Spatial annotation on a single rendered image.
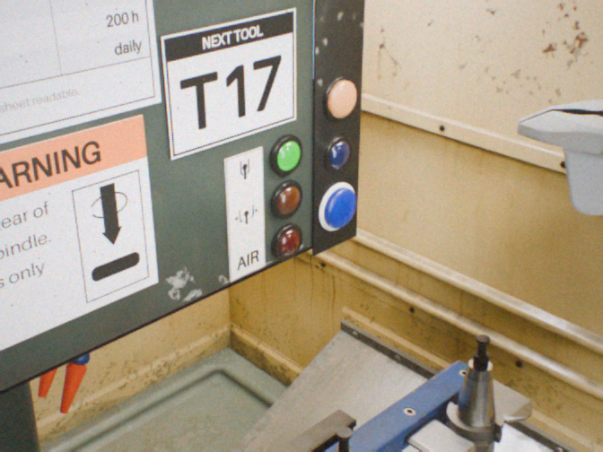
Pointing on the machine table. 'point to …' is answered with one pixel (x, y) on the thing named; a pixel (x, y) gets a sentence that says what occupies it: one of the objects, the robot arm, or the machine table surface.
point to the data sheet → (74, 62)
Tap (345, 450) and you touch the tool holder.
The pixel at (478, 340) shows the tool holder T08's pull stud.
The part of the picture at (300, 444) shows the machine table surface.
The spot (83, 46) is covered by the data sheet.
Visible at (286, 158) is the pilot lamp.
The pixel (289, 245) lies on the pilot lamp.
